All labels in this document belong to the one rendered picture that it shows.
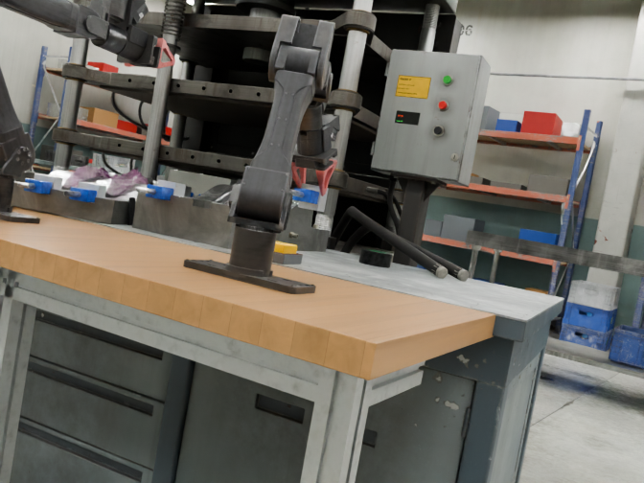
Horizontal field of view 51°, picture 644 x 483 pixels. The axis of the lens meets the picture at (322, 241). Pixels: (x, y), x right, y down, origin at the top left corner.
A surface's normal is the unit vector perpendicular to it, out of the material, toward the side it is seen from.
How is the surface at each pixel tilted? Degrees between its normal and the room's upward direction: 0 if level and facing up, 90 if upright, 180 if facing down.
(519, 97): 90
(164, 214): 90
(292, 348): 90
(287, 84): 60
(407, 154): 90
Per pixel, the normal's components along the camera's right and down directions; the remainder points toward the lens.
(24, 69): 0.82, 0.18
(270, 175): 0.04, -0.45
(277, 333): -0.47, -0.04
